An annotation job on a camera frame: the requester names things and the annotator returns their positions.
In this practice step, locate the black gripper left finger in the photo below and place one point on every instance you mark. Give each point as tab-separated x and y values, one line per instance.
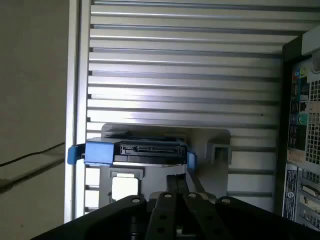
120	220

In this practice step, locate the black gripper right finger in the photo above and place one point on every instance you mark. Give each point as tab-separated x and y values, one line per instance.
250	222

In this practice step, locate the hard disk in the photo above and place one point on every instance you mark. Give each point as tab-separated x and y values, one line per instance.
100	152

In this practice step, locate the silver CPU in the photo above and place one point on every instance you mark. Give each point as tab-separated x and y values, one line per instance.
125	187

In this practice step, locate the grey plastic parts rack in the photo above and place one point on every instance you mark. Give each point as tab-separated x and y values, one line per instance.
215	180

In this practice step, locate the black open PC case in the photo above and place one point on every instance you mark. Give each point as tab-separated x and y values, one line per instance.
300	160

